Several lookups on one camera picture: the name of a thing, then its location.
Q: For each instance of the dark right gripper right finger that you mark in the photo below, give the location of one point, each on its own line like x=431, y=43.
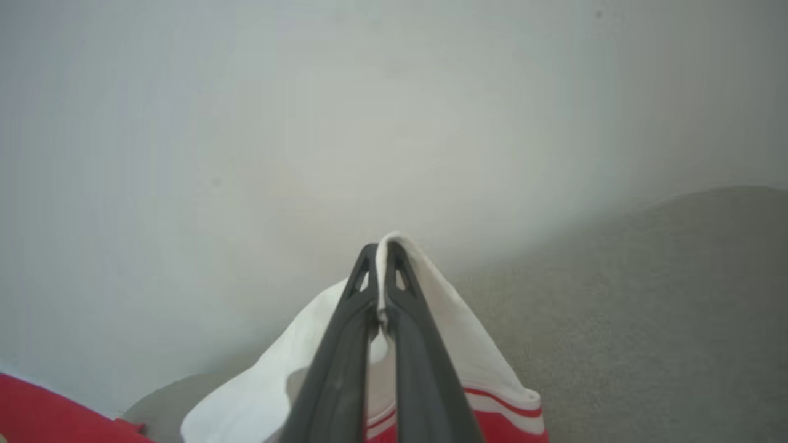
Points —
x=425, y=381

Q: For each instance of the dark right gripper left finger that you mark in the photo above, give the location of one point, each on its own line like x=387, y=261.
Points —
x=338, y=369

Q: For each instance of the red printed basketball jersey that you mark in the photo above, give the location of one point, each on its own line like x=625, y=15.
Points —
x=443, y=332

